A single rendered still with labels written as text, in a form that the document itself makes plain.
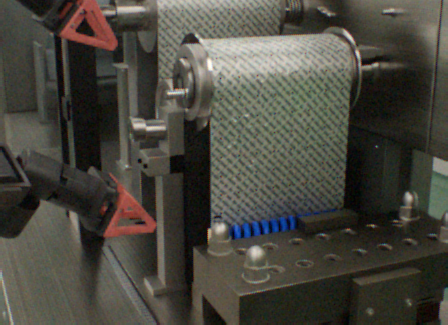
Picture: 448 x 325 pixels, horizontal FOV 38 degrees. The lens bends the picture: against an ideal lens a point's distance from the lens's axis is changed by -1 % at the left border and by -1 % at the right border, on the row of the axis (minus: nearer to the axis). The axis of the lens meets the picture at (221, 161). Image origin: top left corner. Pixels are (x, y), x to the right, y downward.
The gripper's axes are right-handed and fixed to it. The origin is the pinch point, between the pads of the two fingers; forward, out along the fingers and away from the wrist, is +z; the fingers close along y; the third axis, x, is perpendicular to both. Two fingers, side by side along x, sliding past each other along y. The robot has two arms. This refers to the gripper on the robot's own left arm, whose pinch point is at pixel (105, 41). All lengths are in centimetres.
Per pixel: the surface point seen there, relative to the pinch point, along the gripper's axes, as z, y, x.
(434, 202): 274, -208, 62
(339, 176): 42.5, 4.7, 5.5
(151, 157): 17.0, -2.8, -9.6
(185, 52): 11.0, -1.5, 6.1
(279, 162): 31.6, 4.7, 1.3
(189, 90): 13.6, 2.2, 1.7
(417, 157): 66, -9, 20
